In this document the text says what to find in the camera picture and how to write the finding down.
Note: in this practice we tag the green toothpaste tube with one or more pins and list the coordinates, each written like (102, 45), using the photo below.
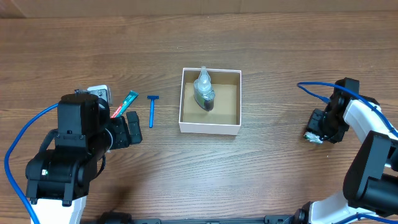
(131, 96)

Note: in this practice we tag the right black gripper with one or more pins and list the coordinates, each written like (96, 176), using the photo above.
(315, 123)

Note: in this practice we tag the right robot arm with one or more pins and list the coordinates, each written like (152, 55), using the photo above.
(368, 192)

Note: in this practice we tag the white cardboard box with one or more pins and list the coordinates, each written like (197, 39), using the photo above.
(225, 117)

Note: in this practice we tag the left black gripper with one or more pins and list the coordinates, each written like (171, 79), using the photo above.
(123, 132)

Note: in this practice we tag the clear hand wash bottle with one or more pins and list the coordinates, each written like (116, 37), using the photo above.
(204, 93)

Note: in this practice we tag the blue disposable razor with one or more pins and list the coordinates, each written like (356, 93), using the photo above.
(152, 99)

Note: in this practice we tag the green Dettol soap bar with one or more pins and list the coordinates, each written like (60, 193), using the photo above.
(311, 137)

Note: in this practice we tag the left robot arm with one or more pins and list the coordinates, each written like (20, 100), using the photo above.
(59, 176)

